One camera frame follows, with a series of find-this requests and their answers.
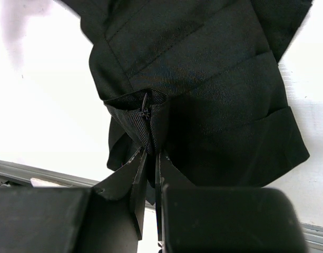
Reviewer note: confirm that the black pleated skirt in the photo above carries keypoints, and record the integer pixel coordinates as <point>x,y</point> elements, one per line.
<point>200,81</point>

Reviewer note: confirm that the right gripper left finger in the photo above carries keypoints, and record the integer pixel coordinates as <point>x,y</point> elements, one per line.
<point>130,181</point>

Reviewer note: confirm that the front aluminium table rail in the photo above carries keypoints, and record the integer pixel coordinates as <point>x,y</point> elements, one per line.
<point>21,174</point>

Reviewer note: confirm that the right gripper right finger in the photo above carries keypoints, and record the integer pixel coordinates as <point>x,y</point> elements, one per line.
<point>166,174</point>

